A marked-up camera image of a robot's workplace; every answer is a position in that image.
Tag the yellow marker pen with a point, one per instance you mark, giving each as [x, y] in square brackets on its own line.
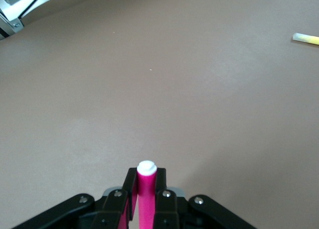
[307, 39]

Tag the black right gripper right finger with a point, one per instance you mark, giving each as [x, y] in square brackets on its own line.
[164, 209]

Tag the aluminium table post with bracket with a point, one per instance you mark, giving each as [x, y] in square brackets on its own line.
[17, 25]

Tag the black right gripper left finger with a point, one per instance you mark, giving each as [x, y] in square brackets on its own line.
[117, 209]

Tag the pink marker pen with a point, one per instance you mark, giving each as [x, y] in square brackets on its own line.
[146, 189]

